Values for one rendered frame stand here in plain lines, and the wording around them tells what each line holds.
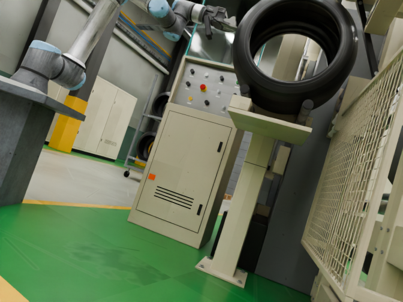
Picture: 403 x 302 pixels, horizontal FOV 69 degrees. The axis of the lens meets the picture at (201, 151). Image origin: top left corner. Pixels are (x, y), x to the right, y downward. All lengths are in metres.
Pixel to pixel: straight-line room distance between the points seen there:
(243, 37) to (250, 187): 0.77
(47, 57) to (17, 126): 0.41
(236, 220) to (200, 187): 0.46
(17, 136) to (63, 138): 5.26
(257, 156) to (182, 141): 0.64
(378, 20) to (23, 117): 1.82
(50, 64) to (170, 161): 0.94
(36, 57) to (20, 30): 7.84
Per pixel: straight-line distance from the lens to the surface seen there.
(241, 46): 1.44
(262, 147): 1.66
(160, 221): 2.09
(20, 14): 9.73
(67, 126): 6.96
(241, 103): 1.33
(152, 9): 1.56
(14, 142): 1.74
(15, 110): 1.76
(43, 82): 1.85
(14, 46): 9.61
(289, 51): 1.83
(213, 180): 1.99
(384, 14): 1.77
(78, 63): 1.96
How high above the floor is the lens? 0.48
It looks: 4 degrees up
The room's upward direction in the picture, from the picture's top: 18 degrees clockwise
